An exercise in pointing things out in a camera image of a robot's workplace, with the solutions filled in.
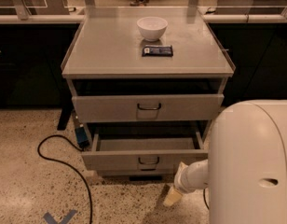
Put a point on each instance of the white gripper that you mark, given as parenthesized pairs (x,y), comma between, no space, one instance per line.
(184,180)

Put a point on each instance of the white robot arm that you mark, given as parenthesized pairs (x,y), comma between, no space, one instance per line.
(246,168)

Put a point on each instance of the white ceramic bowl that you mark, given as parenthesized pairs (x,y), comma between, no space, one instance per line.
(152,28)

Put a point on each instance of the grey drawer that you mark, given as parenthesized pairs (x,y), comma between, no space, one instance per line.
(127,108)
(129,155)

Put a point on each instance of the blue power adapter box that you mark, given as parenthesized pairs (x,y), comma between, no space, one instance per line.
(81,137)

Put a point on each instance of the grey drawer cabinet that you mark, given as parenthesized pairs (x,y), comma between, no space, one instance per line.
(106,59)

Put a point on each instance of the grey top drawer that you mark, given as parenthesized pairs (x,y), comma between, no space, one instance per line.
(127,108)

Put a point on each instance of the dark blue snack bar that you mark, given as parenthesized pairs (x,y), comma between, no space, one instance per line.
(161,51)

